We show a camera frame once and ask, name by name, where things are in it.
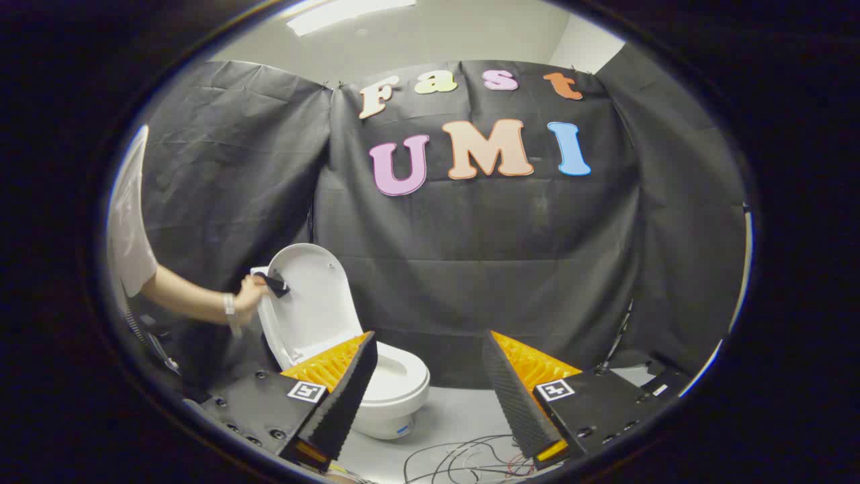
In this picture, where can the ceiling light panel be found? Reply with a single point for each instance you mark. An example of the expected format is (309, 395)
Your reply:
(336, 13)

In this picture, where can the thin black stand pole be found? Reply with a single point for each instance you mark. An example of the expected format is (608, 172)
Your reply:
(619, 333)

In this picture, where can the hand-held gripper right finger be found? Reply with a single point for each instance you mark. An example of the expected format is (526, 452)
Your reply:
(514, 403)

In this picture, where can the white toilet bowl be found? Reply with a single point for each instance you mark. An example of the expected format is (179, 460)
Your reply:
(386, 420)

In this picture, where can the white wristband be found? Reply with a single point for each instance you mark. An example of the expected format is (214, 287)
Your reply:
(230, 304)

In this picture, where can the black box with white label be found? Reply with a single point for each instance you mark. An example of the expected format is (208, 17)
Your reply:
(662, 383)

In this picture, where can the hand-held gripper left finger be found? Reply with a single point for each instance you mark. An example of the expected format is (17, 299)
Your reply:
(349, 396)

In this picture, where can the black backdrop cloth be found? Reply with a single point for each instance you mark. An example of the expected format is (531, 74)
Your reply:
(470, 255)

